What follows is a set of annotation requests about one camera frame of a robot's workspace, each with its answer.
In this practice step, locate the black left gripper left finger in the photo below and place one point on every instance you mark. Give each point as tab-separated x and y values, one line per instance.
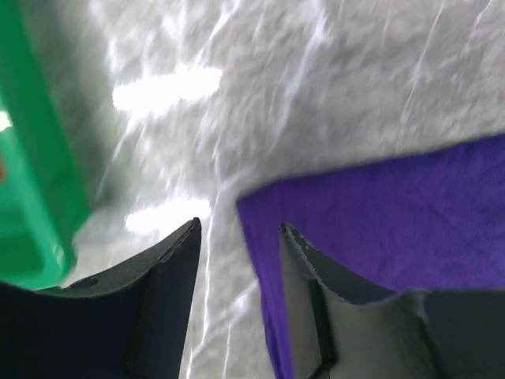
129	321

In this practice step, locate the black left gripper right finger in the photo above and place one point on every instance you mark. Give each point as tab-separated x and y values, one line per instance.
342	325

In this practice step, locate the purple towel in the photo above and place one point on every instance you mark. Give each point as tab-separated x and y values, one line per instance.
428	220

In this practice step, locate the green plastic tray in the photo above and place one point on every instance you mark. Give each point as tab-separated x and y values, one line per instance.
43	203

